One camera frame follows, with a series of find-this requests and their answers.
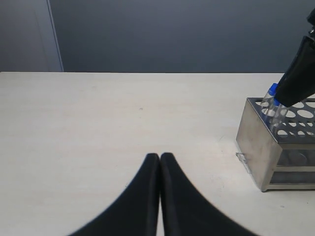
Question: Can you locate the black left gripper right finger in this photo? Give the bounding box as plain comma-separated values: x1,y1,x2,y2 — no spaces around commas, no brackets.
160,152,255,236

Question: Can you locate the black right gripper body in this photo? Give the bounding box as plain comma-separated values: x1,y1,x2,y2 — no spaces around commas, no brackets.
307,8,315,37

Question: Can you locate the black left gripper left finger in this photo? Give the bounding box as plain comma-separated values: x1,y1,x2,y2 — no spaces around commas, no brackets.
72,153,160,236

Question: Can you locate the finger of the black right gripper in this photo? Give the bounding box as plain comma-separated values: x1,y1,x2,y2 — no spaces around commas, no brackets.
274,36,315,107

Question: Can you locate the steel left test tube rack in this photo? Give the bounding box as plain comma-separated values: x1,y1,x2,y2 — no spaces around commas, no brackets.
236,97,315,192

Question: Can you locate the clear tape on table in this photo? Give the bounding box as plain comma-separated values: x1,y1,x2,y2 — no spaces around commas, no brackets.
235,152,251,174

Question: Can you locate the blue-capped test tube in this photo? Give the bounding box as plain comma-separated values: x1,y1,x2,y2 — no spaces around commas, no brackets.
266,98,280,117
269,104,288,133
260,83,278,109

